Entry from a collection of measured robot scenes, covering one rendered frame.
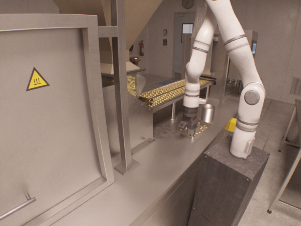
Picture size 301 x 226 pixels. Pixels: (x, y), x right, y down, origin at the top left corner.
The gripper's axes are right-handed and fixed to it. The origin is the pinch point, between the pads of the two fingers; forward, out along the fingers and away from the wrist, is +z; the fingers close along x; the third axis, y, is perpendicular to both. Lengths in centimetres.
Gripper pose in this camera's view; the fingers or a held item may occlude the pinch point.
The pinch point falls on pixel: (190, 135)
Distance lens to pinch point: 93.3
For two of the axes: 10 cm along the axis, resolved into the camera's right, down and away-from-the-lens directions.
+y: -7.3, 2.8, -6.3
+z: 0.0, 9.1, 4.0
